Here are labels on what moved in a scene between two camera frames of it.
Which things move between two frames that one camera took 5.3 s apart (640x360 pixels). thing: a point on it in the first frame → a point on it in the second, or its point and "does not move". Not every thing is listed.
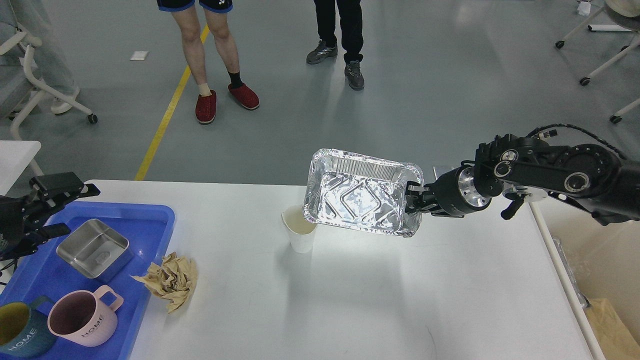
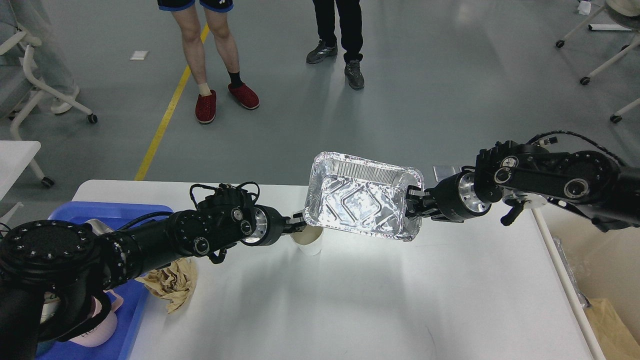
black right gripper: (454, 193) does not move
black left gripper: (57, 190) → (269, 226)
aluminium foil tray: (361, 192) does not move
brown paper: (173, 281) does not move
